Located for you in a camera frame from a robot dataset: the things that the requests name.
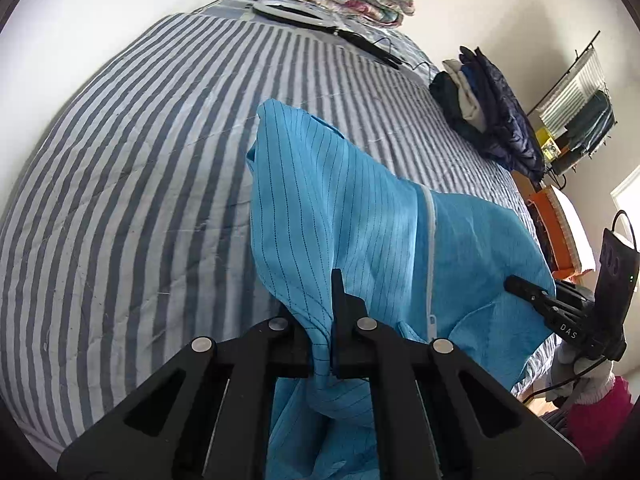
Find blue white striped blanket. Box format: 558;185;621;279
0;0;556;456

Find pile of dark clothes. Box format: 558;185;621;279
460;46;546;183

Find blue pinstriped work coat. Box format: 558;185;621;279
246;99;557;480

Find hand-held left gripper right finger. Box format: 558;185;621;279
331;268;586;480

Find folded dark garment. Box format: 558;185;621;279
429;71;483;143

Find hanging white striped cloth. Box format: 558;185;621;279
537;52;607;136

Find person's right hand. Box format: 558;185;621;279
547;337;616;406

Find hanging dark clothes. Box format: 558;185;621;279
562;90;617;161

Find yellow box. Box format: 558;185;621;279
535;127;561;163

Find wooden bedside table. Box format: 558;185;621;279
510;170;543;206

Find black clothes rack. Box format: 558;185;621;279
525;30;618;191

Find person's right forearm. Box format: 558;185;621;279
567;375;633;456

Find window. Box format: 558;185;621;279
610;165;640;211

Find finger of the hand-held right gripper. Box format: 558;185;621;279
555;280;597;309
504;275;562;332

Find white ring light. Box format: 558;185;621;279
252;0;333;31

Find folded beige garment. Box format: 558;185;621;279
442;58;488;133

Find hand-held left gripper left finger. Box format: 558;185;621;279
57;317;311;480

